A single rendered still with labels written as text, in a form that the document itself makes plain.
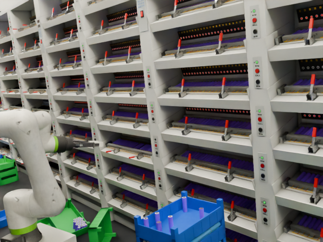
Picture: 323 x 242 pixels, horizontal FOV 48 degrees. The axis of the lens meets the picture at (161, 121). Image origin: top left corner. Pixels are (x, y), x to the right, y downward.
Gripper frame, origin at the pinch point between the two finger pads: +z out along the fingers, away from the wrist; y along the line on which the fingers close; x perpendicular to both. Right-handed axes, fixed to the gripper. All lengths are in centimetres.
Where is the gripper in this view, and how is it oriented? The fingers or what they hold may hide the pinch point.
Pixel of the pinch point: (96, 143)
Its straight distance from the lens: 221.4
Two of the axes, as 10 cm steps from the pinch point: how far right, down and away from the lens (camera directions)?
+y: 6.3, 0.7, -7.7
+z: 7.7, 0.3, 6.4
